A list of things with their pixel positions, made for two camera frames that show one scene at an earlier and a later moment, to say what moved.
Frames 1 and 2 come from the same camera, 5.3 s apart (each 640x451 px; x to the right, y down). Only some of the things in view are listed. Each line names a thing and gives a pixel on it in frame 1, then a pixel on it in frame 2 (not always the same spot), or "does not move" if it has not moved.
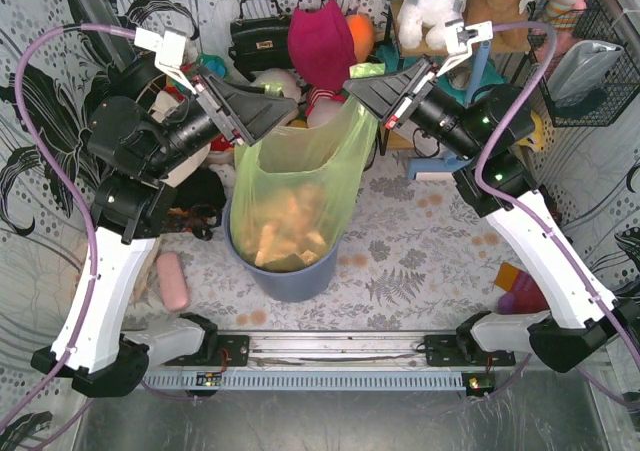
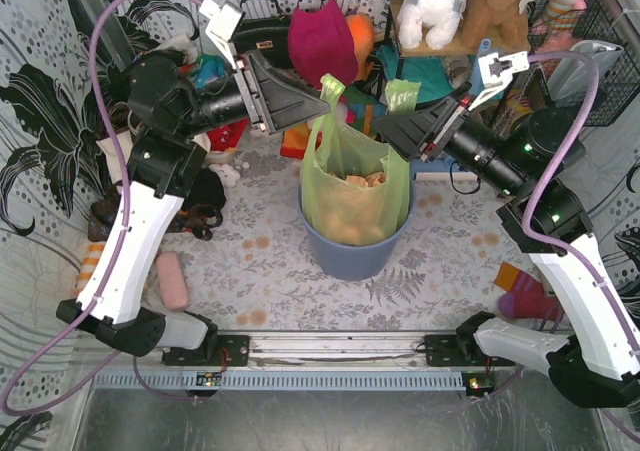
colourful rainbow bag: x=214 y=65 does not move
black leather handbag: x=260 y=43 does not move
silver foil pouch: x=581 y=68 does not move
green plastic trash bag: x=294 y=188 -> x=356 y=187
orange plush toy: x=363 y=31 does not move
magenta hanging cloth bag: x=322 y=45 does not move
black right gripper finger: x=389 y=97 -> x=422 y=136
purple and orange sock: x=523 y=294 does not move
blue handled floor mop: x=451 y=160 does not move
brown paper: x=292 y=234 -> x=370 y=180
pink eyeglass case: x=172 y=281 does not move
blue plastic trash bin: x=293 y=286 -> x=352 y=262
